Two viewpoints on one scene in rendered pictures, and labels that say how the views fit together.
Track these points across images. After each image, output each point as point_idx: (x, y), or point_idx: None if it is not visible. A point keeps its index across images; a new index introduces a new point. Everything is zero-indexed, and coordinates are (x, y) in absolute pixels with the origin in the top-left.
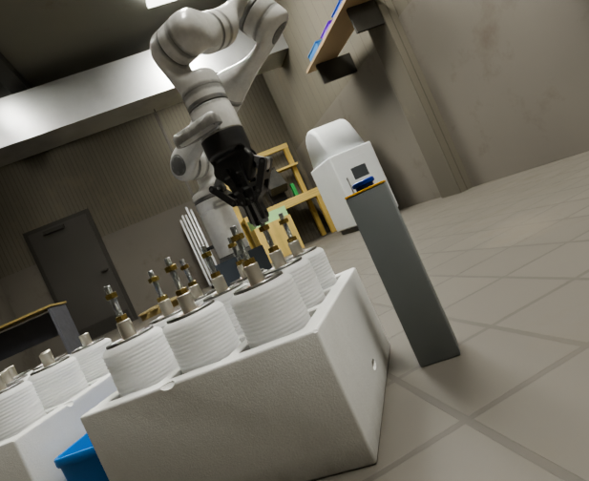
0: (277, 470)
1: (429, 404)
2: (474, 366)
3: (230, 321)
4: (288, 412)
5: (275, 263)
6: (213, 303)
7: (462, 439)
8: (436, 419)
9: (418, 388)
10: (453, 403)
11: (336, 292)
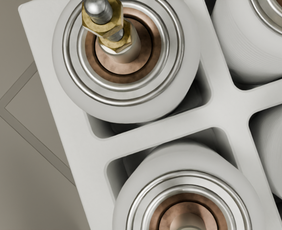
0: None
1: (46, 144)
2: (9, 216)
3: (238, 43)
4: None
5: (189, 216)
6: (242, 0)
7: None
8: (29, 113)
9: (71, 182)
10: (18, 140)
11: (94, 220)
